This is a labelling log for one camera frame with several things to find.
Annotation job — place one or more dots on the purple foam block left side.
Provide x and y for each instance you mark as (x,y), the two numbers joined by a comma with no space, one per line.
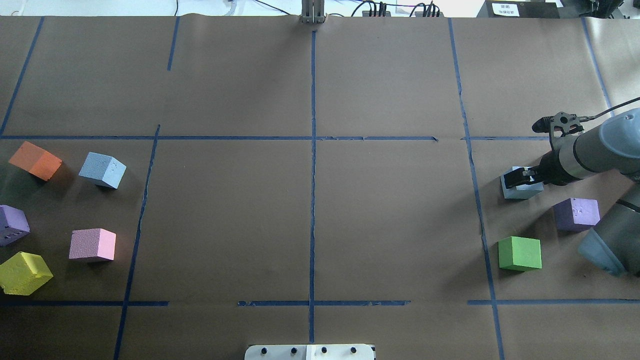
(13,225)

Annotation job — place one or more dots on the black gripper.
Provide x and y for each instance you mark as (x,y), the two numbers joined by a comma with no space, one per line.
(549,170)

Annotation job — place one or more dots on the aluminium frame post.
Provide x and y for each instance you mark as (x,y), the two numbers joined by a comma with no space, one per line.
(312,12)

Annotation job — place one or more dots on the yellow foam block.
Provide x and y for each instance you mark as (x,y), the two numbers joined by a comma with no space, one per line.
(24,273)

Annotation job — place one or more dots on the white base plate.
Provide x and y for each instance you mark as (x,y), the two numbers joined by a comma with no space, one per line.
(348,351)

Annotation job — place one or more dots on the orange foam block left side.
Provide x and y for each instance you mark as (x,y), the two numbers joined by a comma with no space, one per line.
(36,161)

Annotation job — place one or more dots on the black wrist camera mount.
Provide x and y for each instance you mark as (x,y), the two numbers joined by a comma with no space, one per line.
(560,128)

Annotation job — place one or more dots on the light pink foam block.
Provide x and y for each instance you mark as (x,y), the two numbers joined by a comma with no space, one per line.
(92,245)

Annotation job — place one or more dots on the light blue foam block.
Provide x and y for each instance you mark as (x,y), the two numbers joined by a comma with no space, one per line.
(524,191)

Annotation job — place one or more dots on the light blue block left side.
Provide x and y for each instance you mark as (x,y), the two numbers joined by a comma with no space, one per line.
(102,170)

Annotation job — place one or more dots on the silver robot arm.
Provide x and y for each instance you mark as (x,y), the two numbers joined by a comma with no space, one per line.
(606,155)

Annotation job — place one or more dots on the purple foam block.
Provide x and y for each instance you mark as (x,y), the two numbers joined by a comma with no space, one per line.
(576,214)
(13,225)

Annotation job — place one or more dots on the black power adapter box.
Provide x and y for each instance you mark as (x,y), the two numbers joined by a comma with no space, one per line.
(518,9)

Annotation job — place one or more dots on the green foam block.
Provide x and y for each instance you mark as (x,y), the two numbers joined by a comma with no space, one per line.
(519,254)

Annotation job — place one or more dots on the purple foam block right side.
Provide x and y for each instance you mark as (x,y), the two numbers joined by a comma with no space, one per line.
(576,214)

